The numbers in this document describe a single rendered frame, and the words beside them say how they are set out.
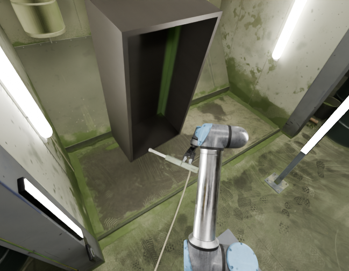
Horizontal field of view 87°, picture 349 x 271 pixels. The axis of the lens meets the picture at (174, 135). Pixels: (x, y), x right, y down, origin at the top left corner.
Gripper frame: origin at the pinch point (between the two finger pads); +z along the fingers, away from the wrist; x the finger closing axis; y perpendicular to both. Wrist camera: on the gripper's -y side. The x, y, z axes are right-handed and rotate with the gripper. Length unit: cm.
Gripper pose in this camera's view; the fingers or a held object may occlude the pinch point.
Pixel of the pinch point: (185, 165)
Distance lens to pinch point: 163.0
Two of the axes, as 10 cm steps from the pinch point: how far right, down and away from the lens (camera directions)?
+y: 2.8, 0.9, 9.6
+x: -8.8, -3.7, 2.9
